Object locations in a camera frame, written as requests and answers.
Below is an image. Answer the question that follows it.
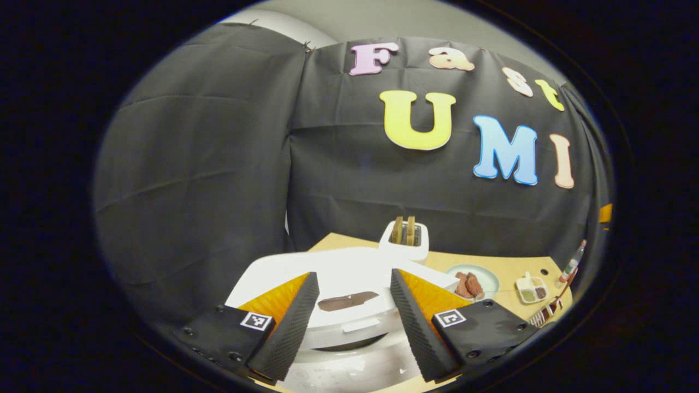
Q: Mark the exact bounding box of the white toaster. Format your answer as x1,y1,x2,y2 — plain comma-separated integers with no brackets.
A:
378,218,429,264

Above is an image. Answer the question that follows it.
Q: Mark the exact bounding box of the white divided tray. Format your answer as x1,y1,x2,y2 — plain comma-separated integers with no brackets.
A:
516,271,548,305

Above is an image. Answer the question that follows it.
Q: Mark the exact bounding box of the black backdrop cloth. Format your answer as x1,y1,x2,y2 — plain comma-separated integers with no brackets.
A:
93,22,615,328

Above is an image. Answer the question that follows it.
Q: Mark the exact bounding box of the brown wooden spoon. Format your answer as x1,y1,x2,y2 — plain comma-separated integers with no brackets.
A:
552,267,578,306

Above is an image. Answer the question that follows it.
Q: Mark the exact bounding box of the white rice cooker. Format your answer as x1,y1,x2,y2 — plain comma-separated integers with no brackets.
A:
225,247,460,393

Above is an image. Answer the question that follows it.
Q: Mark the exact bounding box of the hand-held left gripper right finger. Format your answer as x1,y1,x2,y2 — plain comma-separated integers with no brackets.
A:
390,269,538,383

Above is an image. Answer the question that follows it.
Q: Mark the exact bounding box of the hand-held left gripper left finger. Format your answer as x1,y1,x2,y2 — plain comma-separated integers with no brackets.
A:
175,272,321,383

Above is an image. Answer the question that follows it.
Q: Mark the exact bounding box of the clear plastic bottle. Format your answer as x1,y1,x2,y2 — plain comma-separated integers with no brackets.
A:
559,239,588,283

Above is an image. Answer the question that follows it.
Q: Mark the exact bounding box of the pale green plate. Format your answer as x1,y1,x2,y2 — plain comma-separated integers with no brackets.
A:
445,264,500,302

